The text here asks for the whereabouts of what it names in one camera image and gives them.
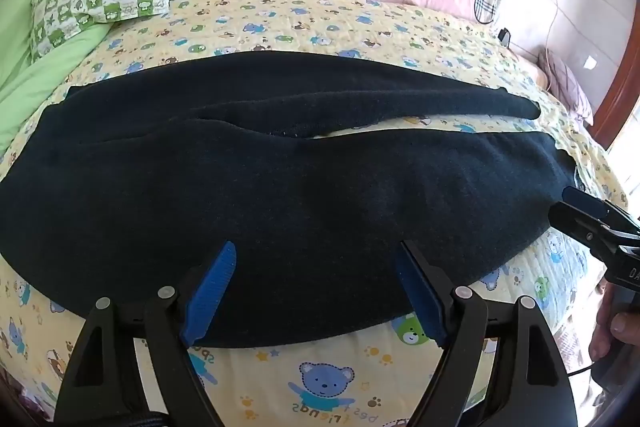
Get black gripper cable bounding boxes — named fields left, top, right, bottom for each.
left=566, top=357, right=601, bottom=379

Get black pants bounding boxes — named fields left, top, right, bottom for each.
left=0, top=52, right=583, bottom=349

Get person's right hand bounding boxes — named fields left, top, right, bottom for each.
left=589, top=282, right=640, bottom=360

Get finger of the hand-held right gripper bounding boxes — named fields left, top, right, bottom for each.
left=548, top=202, right=618, bottom=258
left=561, top=186, right=638, bottom=233

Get light green blanket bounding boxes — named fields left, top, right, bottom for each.
left=0, top=0, right=116, bottom=158

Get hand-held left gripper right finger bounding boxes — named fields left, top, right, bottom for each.
left=395, top=241, right=576, bottom=427

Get pink plaid pillow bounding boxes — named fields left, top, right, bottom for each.
left=537, top=49, right=594, bottom=126

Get brown wooden door frame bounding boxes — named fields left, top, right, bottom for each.
left=592, top=41, right=640, bottom=154

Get yellow printed bed sheet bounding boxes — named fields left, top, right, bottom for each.
left=0, top=0, right=631, bottom=427

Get white charging cable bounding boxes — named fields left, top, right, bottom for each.
left=544, top=0, right=564, bottom=94

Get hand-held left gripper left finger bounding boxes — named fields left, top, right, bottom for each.
left=55, top=241, right=237, bottom=427

